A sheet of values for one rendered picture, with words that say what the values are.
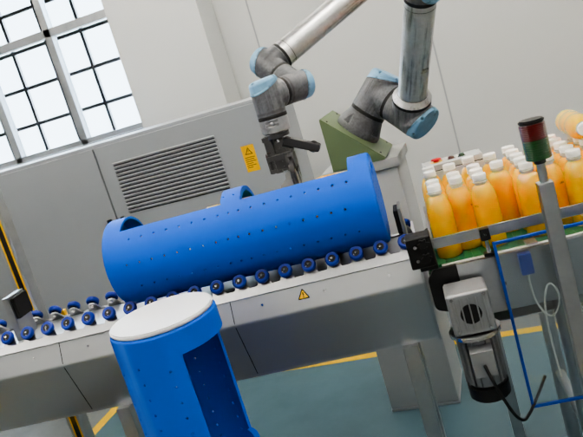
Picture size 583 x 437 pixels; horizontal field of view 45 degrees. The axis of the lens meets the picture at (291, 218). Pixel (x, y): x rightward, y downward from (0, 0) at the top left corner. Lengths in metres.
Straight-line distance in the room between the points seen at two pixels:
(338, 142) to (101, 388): 1.28
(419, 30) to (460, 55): 2.35
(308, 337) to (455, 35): 3.03
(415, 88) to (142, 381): 1.50
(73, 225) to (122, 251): 2.18
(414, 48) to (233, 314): 1.12
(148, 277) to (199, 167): 1.79
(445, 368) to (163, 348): 1.63
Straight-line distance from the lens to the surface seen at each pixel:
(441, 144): 4.95
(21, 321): 2.62
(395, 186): 2.87
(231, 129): 3.87
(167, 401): 1.83
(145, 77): 5.10
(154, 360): 1.79
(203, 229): 2.17
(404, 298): 2.16
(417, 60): 2.63
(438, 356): 3.10
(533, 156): 1.82
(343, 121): 2.93
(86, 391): 2.54
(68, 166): 4.34
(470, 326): 1.95
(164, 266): 2.22
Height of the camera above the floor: 1.54
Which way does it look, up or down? 11 degrees down
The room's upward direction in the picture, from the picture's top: 17 degrees counter-clockwise
